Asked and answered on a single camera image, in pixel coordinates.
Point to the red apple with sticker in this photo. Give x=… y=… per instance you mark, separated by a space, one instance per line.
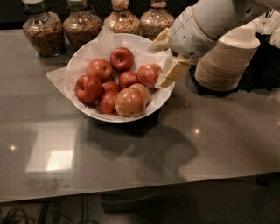
x=148 y=74

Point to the glass cereal jar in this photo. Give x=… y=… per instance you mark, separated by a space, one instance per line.
x=156 y=19
x=43 y=28
x=82 y=25
x=121 y=19

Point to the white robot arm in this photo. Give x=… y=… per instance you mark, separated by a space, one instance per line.
x=217 y=17

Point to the top red apple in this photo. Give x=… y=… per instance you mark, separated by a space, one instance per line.
x=122 y=59

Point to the white plastic cutlery bundle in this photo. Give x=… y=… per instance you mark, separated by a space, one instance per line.
x=267 y=22

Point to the centre red apple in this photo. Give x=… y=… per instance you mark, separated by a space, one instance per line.
x=127 y=79

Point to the large yellowish front apple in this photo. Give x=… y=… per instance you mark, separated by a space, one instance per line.
x=130 y=102

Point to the front stack paper bowls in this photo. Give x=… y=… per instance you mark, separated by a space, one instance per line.
x=222 y=68

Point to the black mat under stacks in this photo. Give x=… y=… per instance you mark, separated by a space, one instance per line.
x=263 y=71

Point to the white paper liner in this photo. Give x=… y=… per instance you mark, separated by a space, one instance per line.
x=62 y=78

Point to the yellowish apple behind front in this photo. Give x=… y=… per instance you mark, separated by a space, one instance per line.
x=145 y=91

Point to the bottom dark red apple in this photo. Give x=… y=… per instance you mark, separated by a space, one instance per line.
x=107 y=102

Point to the far left red apple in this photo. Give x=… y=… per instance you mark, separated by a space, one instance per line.
x=88 y=89

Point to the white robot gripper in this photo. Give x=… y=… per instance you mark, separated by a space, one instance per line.
x=189 y=35

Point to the upper left red apple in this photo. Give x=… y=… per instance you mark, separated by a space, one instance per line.
x=100 y=68

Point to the white bowl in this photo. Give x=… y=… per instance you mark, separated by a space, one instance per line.
x=163 y=99

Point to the leftmost glass cereal jar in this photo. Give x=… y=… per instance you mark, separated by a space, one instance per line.
x=43 y=28

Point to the small middle red apple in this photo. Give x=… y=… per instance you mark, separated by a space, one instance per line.
x=110 y=86

